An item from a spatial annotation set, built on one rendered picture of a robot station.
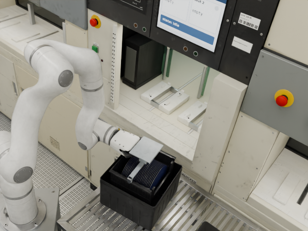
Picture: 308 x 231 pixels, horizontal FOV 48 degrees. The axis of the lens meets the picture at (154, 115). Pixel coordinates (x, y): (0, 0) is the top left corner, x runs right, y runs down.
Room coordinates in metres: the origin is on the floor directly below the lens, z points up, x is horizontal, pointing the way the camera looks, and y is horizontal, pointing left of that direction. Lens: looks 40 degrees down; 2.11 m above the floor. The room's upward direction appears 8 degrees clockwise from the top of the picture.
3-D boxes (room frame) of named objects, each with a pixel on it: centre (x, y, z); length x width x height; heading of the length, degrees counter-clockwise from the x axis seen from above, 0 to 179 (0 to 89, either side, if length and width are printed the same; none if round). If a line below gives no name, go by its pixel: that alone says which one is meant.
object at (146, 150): (1.01, 0.02, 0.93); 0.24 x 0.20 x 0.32; 156
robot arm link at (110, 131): (1.08, 0.17, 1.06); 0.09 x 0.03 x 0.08; 156
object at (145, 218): (1.01, 0.01, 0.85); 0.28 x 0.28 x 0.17; 66
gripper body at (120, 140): (1.05, 0.11, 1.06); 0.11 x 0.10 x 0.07; 66
